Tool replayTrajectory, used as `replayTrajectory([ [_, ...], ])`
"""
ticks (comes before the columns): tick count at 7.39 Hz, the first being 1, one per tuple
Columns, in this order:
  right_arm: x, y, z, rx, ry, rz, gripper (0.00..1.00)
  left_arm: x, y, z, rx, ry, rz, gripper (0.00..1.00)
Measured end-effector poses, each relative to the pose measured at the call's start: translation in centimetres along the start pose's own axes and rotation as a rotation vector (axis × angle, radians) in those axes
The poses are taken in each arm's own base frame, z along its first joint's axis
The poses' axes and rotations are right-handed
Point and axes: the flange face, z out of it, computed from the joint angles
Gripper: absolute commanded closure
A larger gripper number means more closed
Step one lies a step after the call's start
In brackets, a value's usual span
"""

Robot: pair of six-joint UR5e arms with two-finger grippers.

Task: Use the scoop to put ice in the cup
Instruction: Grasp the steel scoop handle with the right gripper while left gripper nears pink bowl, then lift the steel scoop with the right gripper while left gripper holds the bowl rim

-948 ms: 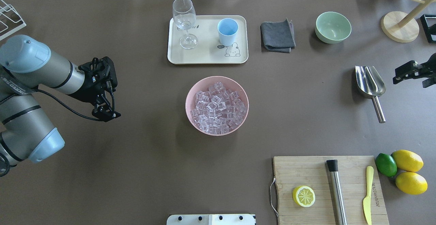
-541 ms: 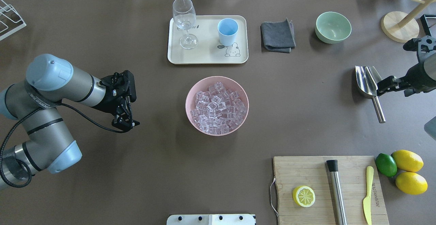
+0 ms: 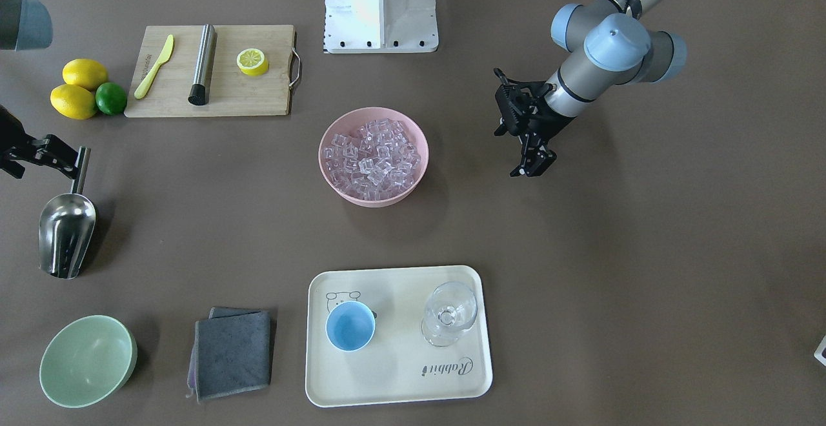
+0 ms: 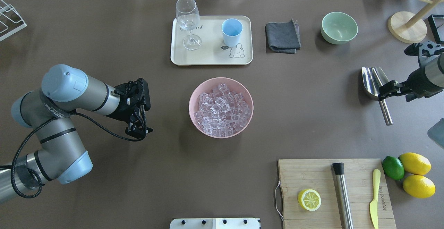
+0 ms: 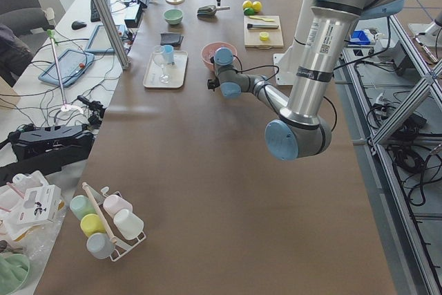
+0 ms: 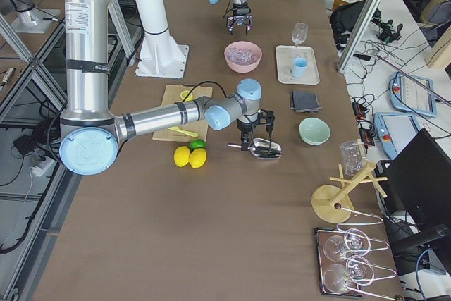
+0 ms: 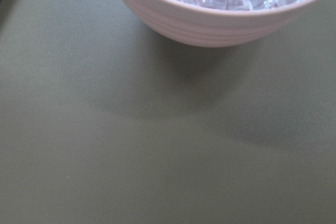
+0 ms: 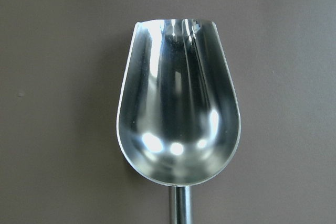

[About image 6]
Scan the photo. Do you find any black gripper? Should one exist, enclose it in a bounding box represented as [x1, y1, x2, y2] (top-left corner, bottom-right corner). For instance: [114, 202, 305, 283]
[236, 109, 274, 151]
[227, 2, 252, 35]

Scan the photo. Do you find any steel ice scoop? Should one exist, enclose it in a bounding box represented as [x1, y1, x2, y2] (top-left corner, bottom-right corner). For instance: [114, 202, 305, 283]
[228, 137, 282, 159]

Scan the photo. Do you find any clear ice cubes pile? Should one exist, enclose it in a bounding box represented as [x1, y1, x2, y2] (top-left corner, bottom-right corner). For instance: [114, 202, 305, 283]
[225, 47, 259, 66]

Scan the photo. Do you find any light blue cup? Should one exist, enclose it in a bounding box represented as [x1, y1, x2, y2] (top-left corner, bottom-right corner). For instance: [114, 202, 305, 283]
[291, 57, 308, 78]

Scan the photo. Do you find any wooden cup tree stand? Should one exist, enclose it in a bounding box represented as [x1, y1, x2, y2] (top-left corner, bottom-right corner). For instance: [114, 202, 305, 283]
[311, 139, 387, 225]

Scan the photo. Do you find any pink bowl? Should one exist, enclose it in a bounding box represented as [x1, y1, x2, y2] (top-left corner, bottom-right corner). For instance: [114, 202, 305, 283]
[224, 41, 262, 73]

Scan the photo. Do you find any green lime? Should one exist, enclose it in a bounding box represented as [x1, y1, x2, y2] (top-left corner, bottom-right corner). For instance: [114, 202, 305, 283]
[188, 139, 206, 150]

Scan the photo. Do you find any yellow lemon lower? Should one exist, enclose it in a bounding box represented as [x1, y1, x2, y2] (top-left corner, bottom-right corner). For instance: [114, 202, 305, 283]
[189, 148, 207, 168]

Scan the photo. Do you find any yellow lemon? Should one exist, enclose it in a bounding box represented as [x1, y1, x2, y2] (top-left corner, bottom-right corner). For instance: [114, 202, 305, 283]
[189, 148, 207, 168]
[173, 146, 191, 167]

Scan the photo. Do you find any clear wine glass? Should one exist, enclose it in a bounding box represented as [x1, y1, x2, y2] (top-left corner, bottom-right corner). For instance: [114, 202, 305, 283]
[291, 23, 309, 48]

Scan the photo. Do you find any yellow lemon upper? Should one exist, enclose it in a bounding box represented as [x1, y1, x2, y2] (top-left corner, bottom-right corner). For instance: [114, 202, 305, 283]
[173, 146, 191, 167]

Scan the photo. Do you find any cream rabbit tray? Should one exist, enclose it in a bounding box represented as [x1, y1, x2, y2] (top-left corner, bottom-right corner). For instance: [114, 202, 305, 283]
[276, 45, 320, 85]

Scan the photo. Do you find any green bowl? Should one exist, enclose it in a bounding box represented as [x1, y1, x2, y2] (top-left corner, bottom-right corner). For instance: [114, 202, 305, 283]
[299, 117, 330, 146]

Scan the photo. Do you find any yellow plastic knife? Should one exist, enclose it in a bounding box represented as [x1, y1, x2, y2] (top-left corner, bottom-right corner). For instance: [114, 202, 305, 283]
[169, 126, 199, 138]

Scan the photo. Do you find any grey folded cloth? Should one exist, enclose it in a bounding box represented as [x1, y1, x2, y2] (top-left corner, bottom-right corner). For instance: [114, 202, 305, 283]
[290, 90, 322, 113]

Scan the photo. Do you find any bamboo cutting board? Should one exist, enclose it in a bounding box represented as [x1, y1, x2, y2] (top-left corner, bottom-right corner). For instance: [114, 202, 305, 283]
[152, 84, 214, 142]

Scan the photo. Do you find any clear glass on stand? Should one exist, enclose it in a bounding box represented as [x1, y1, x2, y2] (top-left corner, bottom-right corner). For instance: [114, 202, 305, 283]
[340, 140, 363, 176]

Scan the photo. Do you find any hanging wine glass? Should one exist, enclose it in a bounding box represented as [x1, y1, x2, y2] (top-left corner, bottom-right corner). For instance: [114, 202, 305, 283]
[322, 255, 398, 297]
[322, 228, 390, 259]

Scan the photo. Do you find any blue teach pendant near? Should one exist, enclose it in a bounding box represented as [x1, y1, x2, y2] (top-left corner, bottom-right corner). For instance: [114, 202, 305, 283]
[373, 112, 420, 159]

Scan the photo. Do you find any blue teach pendant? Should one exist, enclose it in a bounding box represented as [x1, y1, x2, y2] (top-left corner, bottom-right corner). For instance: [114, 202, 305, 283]
[388, 72, 438, 117]
[373, 112, 420, 159]

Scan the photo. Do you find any black glass rack tray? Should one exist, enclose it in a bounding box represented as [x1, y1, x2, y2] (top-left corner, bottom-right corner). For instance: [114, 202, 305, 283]
[314, 228, 402, 300]

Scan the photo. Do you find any blue teach pendant far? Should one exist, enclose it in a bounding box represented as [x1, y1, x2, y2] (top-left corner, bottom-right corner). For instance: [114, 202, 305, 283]
[388, 72, 438, 117]

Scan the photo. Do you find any black monitor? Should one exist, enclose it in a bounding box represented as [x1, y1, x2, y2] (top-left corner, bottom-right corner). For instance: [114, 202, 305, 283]
[376, 129, 450, 229]

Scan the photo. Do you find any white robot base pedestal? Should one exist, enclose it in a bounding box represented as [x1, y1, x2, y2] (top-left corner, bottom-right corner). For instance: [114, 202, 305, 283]
[135, 0, 189, 79]

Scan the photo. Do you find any aluminium frame post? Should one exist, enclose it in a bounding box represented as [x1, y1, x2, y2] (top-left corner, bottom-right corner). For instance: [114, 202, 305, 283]
[337, 0, 381, 75]

